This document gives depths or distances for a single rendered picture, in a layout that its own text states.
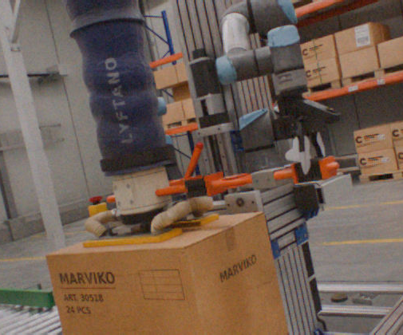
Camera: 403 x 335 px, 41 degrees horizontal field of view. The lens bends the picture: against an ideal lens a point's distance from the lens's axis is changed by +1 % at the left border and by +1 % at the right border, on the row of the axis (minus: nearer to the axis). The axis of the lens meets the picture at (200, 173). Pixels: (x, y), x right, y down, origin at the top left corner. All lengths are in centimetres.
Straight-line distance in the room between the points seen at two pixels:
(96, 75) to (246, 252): 69
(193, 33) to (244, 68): 93
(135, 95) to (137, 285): 56
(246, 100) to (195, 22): 39
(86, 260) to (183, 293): 37
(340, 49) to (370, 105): 163
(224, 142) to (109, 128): 68
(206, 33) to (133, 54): 69
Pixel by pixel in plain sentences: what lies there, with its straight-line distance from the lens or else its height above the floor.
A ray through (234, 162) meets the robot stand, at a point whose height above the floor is 109.
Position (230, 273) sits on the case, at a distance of 152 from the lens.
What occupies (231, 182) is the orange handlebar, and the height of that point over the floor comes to 107.
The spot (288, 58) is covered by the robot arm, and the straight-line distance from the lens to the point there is 133.
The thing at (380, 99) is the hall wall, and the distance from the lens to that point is 1015.
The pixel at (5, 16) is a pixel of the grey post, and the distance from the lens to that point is 543.
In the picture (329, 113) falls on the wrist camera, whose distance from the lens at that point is 130.
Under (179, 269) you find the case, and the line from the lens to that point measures 141.
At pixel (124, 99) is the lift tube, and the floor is 137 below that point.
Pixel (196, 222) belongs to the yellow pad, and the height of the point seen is 96.
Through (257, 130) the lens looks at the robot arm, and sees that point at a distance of 195.
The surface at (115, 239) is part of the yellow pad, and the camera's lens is 163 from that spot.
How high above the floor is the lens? 119
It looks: 3 degrees down
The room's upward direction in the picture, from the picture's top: 12 degrees counter-clockwise
